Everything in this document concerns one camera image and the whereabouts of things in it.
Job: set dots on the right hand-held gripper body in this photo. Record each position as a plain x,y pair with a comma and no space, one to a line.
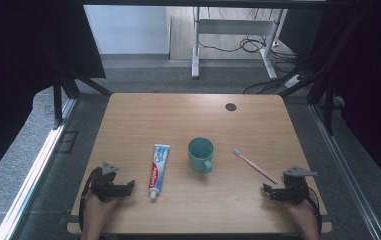
294,188

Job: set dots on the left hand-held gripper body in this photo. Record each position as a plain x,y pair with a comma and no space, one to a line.
103,185

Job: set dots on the person's right hand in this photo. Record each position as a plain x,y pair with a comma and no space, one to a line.
298,210

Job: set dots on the person's left hand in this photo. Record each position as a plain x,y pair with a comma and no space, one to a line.
100,207

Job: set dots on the pink toothbrush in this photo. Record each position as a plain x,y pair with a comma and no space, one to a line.
256,167

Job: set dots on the white and blue toothpaste tube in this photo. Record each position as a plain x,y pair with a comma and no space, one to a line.
158,170

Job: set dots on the teal cup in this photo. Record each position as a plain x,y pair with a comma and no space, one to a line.
200,154

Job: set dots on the white power strip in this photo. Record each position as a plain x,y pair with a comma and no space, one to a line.
293,81

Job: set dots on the dark curtain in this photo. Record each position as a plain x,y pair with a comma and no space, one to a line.
18,66
374,83

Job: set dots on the aluminium rail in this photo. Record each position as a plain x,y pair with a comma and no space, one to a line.
28,186
344,173

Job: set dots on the black metal frame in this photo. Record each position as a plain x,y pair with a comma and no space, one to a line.
328,100
58,100

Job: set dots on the white desk frame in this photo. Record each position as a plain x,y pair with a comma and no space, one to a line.
234,26

